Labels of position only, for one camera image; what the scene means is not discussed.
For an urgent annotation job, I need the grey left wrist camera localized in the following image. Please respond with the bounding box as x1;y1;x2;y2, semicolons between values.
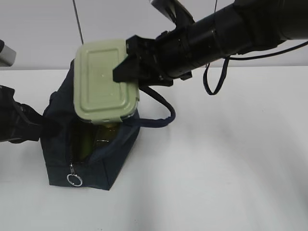
0;40;16;67

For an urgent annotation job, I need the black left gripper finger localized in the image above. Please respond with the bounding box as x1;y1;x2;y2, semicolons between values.
20;104;60;141

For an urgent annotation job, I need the green cucumber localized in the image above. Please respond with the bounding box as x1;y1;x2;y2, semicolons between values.
71;121;96;163

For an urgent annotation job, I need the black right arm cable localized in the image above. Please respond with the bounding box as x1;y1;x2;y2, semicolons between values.
203;40;308;96

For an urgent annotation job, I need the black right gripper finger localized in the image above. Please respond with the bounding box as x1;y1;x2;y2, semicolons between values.
113;55;141;83

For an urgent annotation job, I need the navy blue lunch bag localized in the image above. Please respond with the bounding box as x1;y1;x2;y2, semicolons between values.
40;61;176;191

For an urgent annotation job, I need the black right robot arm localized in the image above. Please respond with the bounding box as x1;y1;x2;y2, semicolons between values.
120;0;308;86

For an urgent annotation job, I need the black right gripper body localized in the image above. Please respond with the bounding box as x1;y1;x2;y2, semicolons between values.
126;30;193;86

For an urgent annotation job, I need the green lidded glass container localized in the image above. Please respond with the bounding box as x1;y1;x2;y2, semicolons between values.
73;39;140;124

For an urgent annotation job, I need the yellow squash toy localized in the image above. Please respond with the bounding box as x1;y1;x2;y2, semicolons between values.
94;123;120;147

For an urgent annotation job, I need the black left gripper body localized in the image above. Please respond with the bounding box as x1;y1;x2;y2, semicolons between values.
0;85;26;144

